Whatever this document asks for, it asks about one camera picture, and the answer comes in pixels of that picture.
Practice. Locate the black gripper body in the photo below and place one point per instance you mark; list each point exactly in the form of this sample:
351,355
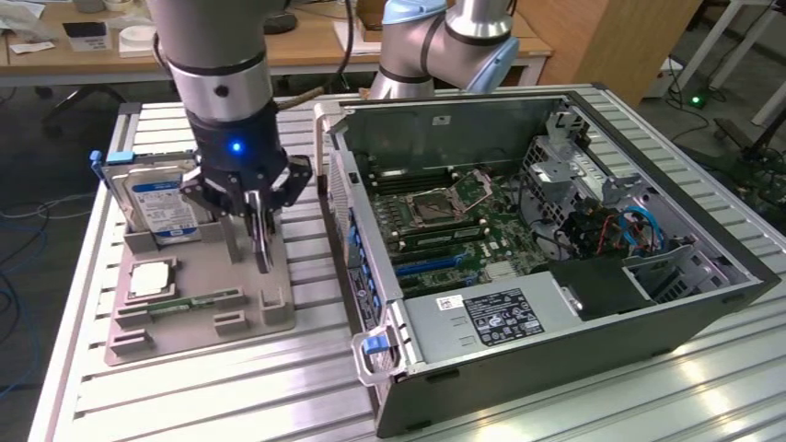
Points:
237,147

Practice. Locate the graphics card with metal bracket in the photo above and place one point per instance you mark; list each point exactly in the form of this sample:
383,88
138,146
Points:
263,248

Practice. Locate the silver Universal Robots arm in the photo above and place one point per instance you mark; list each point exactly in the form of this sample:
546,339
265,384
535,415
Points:
215,46

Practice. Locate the hard disk in blue caddy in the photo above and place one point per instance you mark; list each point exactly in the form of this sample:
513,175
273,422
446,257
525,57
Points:
154,207

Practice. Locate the grey parts rack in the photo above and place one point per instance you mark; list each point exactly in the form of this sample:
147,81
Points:
208,281

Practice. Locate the silver CPU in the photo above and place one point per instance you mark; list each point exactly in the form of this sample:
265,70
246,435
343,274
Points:
152,279

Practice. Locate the wooden desk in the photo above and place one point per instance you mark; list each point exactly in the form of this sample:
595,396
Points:
307,55

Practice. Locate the CPU socket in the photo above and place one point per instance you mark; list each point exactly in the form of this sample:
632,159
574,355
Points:
433,205

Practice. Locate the green RAM stick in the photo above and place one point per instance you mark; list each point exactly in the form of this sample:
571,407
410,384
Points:
184,305

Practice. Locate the black chair base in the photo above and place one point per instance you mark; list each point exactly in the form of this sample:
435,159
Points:
86,99

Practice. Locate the black labelled RAM stick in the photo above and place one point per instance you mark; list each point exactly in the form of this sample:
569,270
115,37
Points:
442,237

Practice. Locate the black lamp base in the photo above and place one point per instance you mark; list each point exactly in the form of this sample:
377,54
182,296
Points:
282,24

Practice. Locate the white round dish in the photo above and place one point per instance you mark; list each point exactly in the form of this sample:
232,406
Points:
136,40

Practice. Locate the blue expansion slot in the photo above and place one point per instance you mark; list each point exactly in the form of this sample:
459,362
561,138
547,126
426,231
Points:
430,266

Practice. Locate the metal socket cover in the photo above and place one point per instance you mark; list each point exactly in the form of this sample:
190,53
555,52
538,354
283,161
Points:
473,186

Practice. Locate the stack of white papers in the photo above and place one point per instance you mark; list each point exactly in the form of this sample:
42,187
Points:
362,43

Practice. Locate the white box with black top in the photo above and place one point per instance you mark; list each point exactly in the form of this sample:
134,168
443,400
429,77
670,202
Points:
87,37

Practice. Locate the brown cardboard box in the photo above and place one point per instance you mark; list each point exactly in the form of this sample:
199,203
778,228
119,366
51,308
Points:
370,14

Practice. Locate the green motherboard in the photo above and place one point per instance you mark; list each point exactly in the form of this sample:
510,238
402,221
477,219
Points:
510,230

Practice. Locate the blue case latch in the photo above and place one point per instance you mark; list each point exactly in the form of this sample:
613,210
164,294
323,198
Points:
375,346

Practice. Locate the grey cup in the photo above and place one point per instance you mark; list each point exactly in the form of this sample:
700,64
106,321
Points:
90,5

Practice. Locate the white paper slip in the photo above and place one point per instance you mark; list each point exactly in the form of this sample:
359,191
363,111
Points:
32,47

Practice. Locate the grey power supply unit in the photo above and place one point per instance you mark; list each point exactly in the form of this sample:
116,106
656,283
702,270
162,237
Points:
442,331

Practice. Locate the metal disk bay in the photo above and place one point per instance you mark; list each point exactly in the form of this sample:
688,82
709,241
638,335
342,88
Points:
555,175

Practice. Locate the black plastic shroud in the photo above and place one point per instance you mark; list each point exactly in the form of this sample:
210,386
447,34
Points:
602,285

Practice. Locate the wooden cabinet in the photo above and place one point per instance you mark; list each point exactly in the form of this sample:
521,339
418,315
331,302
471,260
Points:
621,46

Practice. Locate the open black PC case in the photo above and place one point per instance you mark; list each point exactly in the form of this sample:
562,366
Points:
553,382

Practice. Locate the white power box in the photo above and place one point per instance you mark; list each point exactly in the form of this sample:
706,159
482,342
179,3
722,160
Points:
664,85

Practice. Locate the white desk frame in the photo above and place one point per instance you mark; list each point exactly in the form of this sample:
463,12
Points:
718,41

